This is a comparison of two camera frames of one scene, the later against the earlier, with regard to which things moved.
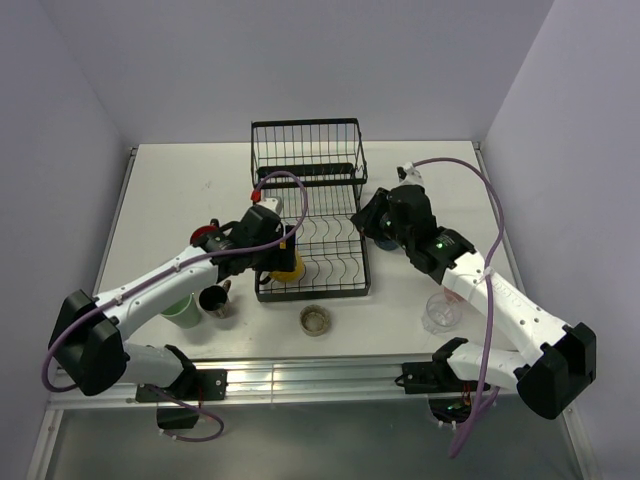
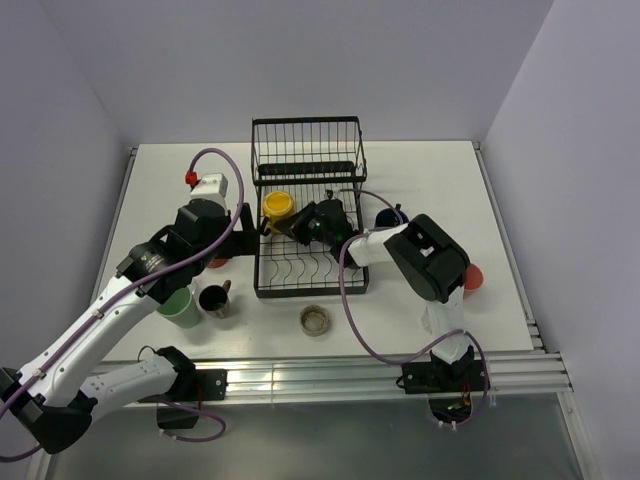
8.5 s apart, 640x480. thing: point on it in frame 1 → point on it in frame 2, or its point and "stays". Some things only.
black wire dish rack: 316,167 stays
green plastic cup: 184,313 stays
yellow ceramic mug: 292,275 → 278,205
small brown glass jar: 314,320 stays
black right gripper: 366,218 → 295,225
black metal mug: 214,300 stays
